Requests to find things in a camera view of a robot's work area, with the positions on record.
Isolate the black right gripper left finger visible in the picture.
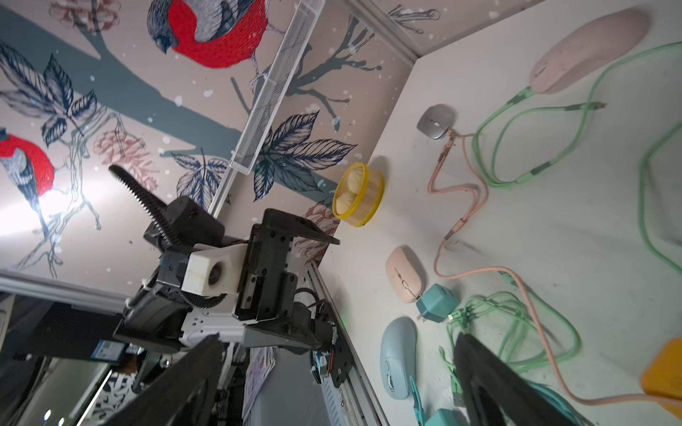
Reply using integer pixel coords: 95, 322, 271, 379
105, 335, 224, 426

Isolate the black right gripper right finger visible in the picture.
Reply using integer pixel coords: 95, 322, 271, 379
454, 334, 572, 425

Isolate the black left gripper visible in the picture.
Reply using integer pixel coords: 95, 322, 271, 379
234, 209, 340, 321

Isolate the teal USB charger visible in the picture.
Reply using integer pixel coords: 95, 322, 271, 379
424, 408, 468, 426
416, 284, 460, 323

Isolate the light blue wireless mouse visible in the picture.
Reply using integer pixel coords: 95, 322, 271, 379
379, 317, 417, 400

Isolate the pink wireless mouse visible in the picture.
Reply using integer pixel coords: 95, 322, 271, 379
385, 246, 424, 304
529, 8, 650, 94

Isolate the pink multi-head charging cable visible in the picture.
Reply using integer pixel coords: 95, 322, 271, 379
427, 127, 682, 408

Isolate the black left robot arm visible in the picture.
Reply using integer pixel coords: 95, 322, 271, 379
70, 165, 337, 362

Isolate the white steamed bun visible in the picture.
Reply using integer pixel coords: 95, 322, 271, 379
335, 191, 357, 215
346, 167, 364, 195

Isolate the yellow bamboo steamer basket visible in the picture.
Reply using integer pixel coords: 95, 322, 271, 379
332, 163, 385, 227

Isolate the orange power strip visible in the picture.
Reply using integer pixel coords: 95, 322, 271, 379
640, 337, 682, 400

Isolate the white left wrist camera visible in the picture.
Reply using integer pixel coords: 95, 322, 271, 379
181, 243, 248, 297

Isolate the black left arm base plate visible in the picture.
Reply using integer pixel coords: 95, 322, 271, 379
309, 305, 355, 389

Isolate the aluminium front rail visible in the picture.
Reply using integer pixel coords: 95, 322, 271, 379
303, 264, 389, 425

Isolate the silver wireless mouse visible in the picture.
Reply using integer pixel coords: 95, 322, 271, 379
417, 104, 456, 140

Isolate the white wire wall shelf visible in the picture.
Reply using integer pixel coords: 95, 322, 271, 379
209, 0, 326, 218

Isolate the aluminium frame corner post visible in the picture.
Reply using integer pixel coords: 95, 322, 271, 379
341, 0, 424, 66

